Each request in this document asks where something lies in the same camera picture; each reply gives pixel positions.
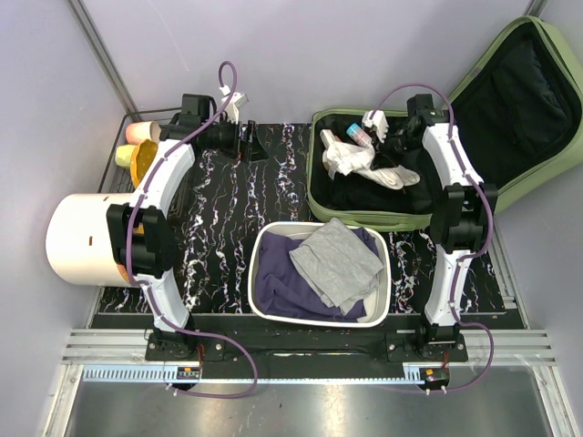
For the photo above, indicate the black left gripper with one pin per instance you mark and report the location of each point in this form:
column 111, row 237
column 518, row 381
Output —
column 249, row 150

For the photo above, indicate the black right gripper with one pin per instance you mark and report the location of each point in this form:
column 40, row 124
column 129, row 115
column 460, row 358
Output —
column 383, row 147

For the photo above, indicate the white grey cloth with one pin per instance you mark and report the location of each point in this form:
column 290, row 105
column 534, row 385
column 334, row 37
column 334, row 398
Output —
column 345, row 159

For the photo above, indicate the green hard-shell suitcase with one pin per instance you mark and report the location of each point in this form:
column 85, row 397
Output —
column 519, row 117

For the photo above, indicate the grey garment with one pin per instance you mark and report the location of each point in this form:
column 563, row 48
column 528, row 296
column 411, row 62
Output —
column 338, row 266

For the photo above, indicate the navy blue garment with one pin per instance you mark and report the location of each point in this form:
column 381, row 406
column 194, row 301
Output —
column 279, row 289

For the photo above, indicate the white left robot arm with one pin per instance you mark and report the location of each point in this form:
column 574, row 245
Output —
column 142, row 241

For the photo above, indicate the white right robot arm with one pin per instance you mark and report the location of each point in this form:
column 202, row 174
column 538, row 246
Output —
column 461, row 227

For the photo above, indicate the pink blue tube bottle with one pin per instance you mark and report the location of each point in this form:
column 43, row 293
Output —
column 359, row 136

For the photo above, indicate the white cosmetic tube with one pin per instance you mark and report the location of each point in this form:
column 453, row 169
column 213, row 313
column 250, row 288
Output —
column 328, row 138

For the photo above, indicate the pink cup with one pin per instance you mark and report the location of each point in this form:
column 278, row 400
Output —
column 138, row 132

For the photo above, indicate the light green cup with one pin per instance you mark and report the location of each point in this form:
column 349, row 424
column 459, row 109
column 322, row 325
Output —
column 124, row 155

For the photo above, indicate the white rectangular plastic basin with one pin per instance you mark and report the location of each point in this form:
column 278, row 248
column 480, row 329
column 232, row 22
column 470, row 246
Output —
column 376, row 306

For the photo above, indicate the white cylinder appliance orange lid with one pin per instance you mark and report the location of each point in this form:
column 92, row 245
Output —
column 77, row 240

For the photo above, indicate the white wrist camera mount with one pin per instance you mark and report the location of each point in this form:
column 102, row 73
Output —
column 233, row 101
column 376, row 121

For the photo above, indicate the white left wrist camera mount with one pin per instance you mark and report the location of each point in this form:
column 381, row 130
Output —
column 233, row 101

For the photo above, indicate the black wire dish rack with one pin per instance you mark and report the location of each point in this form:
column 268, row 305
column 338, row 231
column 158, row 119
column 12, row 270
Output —
column 116, row 179

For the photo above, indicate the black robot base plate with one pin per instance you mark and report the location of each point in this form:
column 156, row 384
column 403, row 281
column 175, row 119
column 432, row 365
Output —
column 245, row 346

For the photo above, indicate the aluminium rail frame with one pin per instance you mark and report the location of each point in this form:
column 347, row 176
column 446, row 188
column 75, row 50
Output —
column 120, row 356

